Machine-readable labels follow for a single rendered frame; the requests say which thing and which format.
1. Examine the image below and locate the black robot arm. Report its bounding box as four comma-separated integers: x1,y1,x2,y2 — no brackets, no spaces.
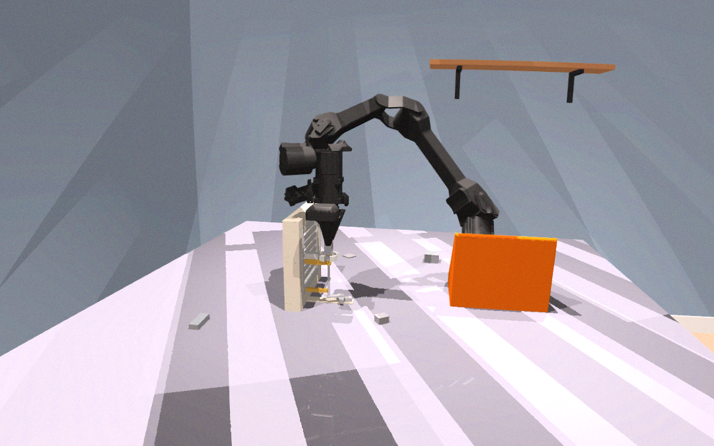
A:
279,94,500,235

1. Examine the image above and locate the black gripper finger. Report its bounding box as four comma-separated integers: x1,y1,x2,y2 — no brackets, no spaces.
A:
333,209,346,239
317,216,341,246

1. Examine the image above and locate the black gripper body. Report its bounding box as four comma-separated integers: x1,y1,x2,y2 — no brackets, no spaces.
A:
306,173,349,222

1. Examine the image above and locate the small white rectangular block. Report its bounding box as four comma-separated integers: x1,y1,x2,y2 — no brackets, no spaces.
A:
188,313,210,330

